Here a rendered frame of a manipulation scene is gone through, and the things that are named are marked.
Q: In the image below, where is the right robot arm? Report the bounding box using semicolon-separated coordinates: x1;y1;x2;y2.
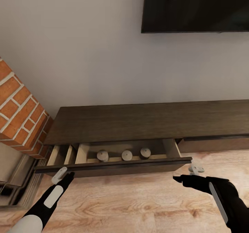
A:
173;166;249;233

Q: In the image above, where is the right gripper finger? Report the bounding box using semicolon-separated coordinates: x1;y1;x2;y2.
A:
173;176;182;183

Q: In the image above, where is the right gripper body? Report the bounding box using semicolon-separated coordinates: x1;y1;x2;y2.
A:
182;175;202;191

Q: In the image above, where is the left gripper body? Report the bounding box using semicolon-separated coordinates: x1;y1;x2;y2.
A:
58;174;74;190

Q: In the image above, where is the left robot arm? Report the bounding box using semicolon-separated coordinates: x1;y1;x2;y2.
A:
7;167;75;233

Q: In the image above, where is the pillar candle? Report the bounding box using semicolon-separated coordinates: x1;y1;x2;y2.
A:
97;149;109;162
121;151;132;161
139;147;151;160

